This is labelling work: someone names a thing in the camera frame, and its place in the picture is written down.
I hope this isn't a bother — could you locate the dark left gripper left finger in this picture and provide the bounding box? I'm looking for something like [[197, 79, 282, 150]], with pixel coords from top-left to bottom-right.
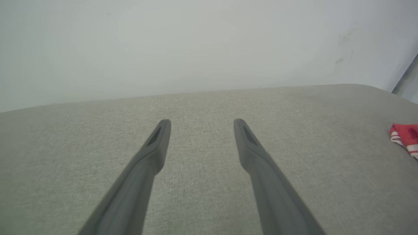
[[78, 119, 172, 235]]

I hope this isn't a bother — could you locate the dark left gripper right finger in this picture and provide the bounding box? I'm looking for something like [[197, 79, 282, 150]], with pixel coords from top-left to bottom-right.
[[233, 118, 327, 235]]

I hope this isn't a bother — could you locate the red and white garment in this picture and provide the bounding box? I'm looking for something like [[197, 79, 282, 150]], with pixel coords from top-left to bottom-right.
[[389, 123, 418, 160]]

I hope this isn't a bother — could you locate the grey fabric bed surface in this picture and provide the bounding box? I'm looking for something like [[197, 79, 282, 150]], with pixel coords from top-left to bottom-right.
[[0, 84, 418, 235]]

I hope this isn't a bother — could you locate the grey metal bar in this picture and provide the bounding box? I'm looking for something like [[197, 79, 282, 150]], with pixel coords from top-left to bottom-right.
[[391, 53, 418, 97]]

